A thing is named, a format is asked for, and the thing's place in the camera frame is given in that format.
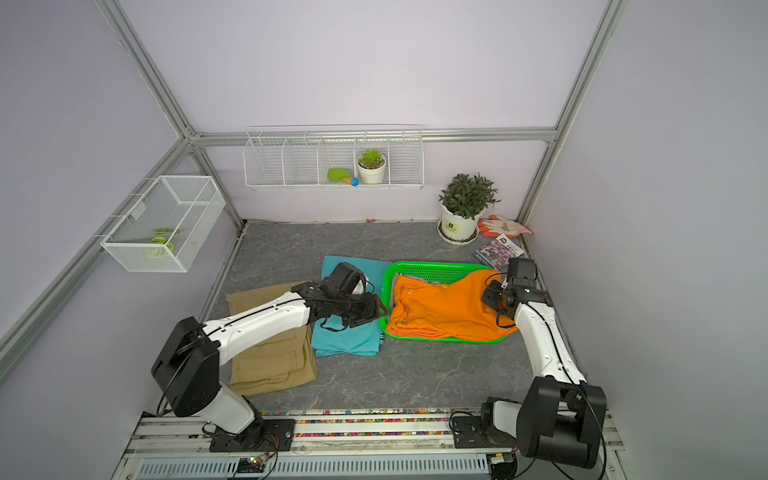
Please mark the green toy in shelf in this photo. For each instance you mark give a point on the green toy in shelf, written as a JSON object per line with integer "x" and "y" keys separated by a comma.
{"x": 342, "y": 176}

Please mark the small potted succulent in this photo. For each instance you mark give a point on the small potted succulent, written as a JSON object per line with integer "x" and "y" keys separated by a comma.
{"x": 372, "y": 167}

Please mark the orange white work gloves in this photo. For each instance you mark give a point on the orange white work gloves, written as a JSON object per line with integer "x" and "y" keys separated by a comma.
{"x": 495, "y": 226}

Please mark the purple flower seed packet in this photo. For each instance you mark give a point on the purple flower seed packet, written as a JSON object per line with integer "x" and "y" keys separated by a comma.
{"x": 497, "y": 254}

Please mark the white wire side basket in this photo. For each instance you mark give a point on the white wire side basket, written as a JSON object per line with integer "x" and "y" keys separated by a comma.
{"x": 189, "y": 203}

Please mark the orange pants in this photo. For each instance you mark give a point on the orange pants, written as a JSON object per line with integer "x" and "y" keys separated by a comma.
{"x": 428, "y": 311}

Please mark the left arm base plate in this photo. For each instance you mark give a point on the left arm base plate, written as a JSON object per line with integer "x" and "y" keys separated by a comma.
{"x": 266, "y": 435}

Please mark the aluminium rail frame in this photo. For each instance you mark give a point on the aluminium rail frame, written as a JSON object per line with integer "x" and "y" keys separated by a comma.
{"x": 346, "y": 444}

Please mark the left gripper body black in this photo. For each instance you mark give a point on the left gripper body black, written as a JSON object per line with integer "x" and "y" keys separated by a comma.
{"x": 355, "y": 309}

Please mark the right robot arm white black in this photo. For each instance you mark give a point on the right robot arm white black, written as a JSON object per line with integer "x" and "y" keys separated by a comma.
{"x": 561, "y": 417}

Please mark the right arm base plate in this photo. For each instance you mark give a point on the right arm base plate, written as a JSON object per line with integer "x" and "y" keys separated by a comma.
{"x": 470, "y": 432}

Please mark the white wire wall shelf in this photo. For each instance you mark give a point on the white wire wall shelf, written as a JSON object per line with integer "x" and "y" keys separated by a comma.
{"x": 299, "y": 157}

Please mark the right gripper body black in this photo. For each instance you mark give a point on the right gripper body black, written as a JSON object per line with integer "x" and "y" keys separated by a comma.
{"x": 495, "y": 296}

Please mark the teal pants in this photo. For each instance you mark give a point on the teal pants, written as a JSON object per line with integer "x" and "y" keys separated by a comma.
{"x": 364, "y": 340}

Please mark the large potted green plant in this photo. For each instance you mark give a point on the large potted green plant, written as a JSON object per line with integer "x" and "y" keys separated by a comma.
{"x": 463, "y": 202}

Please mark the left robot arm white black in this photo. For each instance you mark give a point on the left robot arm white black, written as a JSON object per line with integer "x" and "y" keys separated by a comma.
{"x": 187, "y": 368}

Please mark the green plastic basket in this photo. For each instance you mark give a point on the green plastic basket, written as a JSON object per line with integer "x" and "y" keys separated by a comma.
{"x": 440, "y": 273}

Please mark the khaki folded pants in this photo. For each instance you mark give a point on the khaki folded pants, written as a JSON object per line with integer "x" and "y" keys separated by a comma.
{"x": 280, "y": 363}

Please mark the green item in side basket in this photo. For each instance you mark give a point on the green item in side basket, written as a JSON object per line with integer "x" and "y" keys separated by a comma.
{"x": 161, "y": 245}

